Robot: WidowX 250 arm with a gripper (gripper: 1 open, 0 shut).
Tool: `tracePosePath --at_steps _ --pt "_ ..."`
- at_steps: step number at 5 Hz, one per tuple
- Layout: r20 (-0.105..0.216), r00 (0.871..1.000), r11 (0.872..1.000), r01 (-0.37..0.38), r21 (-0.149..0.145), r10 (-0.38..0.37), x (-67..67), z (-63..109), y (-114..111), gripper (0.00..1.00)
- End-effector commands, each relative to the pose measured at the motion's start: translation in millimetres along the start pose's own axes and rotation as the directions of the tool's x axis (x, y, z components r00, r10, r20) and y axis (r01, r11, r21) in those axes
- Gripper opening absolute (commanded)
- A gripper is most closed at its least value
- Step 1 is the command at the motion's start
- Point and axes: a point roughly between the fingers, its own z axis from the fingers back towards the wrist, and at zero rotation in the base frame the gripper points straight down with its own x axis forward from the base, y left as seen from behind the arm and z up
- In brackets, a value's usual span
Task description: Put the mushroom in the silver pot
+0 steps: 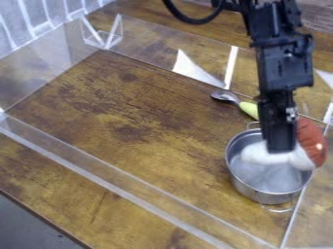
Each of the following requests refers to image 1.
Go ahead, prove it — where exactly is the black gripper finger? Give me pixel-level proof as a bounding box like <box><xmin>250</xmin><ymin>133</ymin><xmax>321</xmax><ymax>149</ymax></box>
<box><xmin>260</xmin><ymin>90</ymin><xmax>298</xmax><ymax>154</ymax></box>

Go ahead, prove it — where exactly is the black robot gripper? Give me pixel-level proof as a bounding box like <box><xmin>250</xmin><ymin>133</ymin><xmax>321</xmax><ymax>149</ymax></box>
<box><xmin>240</xmin><ymin>0</ymin><xmax>313</xmax><ymax>93</ymax></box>

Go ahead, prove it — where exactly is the red and white plush mushroom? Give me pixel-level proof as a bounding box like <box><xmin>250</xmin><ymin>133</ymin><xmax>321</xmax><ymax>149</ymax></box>
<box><xmin>241</xmin><ymin>118</ymin><xmax>328</xmax><ymax>171</ymax></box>

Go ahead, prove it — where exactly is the silver metal pot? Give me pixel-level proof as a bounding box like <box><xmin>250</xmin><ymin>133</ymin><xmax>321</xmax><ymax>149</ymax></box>
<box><xmin>225</xmin><ymin>128</ymin><xmax>312</xmax><ymax>213</ymax></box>

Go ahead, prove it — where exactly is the spoon with green handle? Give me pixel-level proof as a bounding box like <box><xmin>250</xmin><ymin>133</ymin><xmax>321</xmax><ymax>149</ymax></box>
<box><xmin>211</xmin><ymin>89</ymin><xmax>260</xmax><ymax>120</ymax></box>

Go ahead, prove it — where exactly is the black cable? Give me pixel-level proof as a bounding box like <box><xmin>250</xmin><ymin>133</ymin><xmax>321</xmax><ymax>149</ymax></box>
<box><xmin>161</xmin><ymin>0</ymin><xmax>226</xmax><ymax>26</ymax></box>

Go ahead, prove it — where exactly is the clear acrylic enclosure panel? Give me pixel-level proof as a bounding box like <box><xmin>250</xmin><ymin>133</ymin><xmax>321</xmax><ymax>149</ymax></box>
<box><xmin>0</xmin><ymin>0</ymin><xmax>333</xmax><ymax>249</ymax></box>

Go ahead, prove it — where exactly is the clear acrylic corner bracket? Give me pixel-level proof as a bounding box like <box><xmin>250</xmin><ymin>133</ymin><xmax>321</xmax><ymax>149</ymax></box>
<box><xmin>80</xmin><ymin>15</ymin><xmax>123</xmax><ymax>50</ymax></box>

